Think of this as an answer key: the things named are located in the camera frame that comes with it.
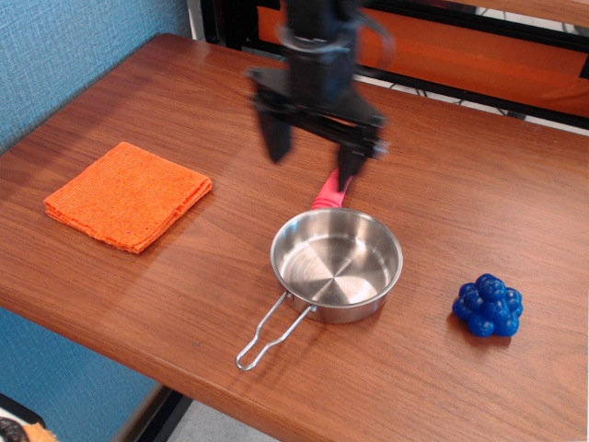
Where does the orange object bottom left corner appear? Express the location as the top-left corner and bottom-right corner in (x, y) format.
(0, 417), (58, 442)

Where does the stainless steel pan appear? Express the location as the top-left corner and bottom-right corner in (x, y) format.
(235, 208), (404, 371)

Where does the fork with pink handle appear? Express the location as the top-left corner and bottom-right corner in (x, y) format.
(312, 169), (352, 210)

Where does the blue plastic grape bunch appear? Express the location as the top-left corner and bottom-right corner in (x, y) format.
(452, 273), (524, 338)

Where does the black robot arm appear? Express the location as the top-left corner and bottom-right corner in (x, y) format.
(248, 1), (393, 192)

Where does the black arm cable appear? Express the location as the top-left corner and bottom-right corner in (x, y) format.
(356, 8), (398, 70)

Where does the folded orange cloth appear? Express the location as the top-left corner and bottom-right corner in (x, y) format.
(44, 142), (213, 254)

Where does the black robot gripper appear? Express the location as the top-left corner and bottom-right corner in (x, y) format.
(248, 43), (387, 192)

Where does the black table leg frame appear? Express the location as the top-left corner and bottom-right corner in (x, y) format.
(111, 383), (192, 442)

